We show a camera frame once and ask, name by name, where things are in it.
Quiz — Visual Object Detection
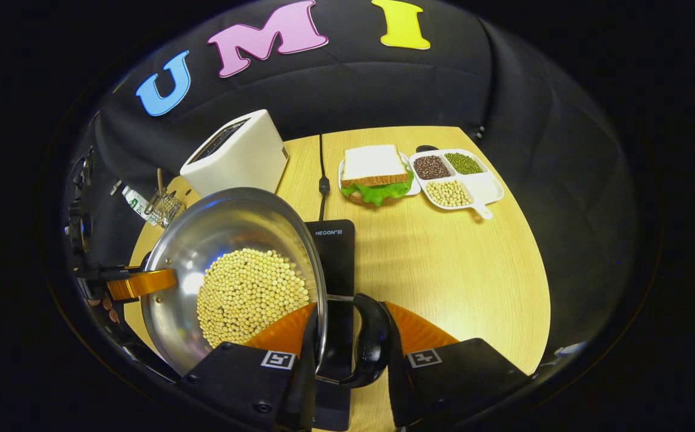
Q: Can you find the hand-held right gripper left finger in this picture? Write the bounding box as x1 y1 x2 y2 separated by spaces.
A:
182 302 322 432

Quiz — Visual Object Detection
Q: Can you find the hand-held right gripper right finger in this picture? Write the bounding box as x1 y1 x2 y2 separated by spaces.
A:
383 301 532 428

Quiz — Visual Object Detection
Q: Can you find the stainless steel pot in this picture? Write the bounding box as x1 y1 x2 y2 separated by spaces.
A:
140 187 394 389

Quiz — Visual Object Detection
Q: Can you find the black induction cooktop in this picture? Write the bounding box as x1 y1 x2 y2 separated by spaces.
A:
305 219 356 432

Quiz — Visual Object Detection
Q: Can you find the small white plastic bottle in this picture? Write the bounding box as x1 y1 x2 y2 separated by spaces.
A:
120 184 163 227

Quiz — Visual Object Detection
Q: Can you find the pile of soybeans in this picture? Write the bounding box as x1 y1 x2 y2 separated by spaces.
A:
196 248 311 349

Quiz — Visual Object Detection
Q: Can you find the white toaster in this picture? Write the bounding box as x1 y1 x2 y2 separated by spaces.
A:
179 109 290 199

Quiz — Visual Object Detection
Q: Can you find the small soybeans portion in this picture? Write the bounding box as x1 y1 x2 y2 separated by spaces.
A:
426 179 474 208

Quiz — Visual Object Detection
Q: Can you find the white divided dish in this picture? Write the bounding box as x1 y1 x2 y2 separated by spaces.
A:
408 148 505 221

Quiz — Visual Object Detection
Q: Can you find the dark red beans portion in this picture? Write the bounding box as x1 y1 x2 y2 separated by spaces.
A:
414 155 451 181

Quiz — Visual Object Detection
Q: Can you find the green mung beans portion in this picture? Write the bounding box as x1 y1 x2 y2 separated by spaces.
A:
444 152 484 176

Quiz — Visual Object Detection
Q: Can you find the sandwich with lettuce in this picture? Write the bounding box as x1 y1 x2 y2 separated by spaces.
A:
340 143 415 208

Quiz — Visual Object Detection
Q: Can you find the black backdrop cloth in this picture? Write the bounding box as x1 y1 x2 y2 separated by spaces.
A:
59 0 639 361

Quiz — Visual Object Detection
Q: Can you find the wire utensil basket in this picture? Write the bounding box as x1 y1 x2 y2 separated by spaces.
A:
143 167 187 229

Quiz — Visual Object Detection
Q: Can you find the black power cable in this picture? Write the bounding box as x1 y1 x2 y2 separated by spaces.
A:
317 133 331 222

